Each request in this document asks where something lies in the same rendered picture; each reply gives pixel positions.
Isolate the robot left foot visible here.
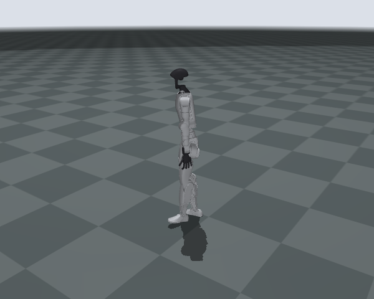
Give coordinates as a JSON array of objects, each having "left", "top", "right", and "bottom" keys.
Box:
[{"left": 168, "top": 214, "right": 189, "bottom": 223}]

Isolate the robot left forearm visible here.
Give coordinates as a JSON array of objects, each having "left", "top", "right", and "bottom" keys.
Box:
[{"left": 181, "top": 123, "right": 189, "bottom": 153}]

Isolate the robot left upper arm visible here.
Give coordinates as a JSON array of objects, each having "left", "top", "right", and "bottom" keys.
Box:
[{"left": 178, "top": 96, "right": 190, "bottom": 130}]

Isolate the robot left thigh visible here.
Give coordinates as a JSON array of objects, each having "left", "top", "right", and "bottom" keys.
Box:
[{"left": 179, "top": 143, "right": 199, "bottom": 189}]

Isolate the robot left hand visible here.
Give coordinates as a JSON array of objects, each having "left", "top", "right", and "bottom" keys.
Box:
[{"left": 179, "top": 147, "right": 192, "bottom": 169}]

